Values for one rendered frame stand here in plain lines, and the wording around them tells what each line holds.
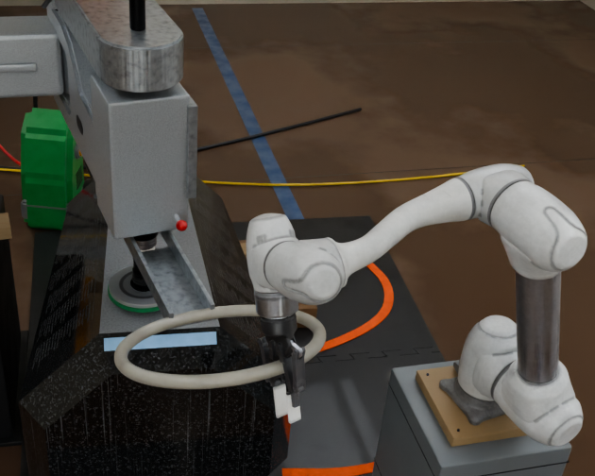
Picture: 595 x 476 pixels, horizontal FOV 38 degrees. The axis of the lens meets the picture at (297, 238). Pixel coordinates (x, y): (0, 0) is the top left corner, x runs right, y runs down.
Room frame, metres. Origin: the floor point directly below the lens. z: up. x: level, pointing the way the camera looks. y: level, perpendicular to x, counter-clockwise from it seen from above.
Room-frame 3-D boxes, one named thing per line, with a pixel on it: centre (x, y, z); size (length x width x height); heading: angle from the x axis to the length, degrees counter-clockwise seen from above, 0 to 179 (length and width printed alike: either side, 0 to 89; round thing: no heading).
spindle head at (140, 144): (2.19, 0.49, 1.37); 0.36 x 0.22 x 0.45; 27
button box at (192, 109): (2.11, 0.32, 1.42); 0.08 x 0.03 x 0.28; 27
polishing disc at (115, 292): (2.12, 0.46, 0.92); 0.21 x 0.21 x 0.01
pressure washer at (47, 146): (3.86, 1.29, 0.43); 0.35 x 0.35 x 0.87; 0
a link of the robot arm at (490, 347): (1.85, -0.57, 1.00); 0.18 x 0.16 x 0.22; 30
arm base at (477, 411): (1.87, -0.56, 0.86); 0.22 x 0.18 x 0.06; 28
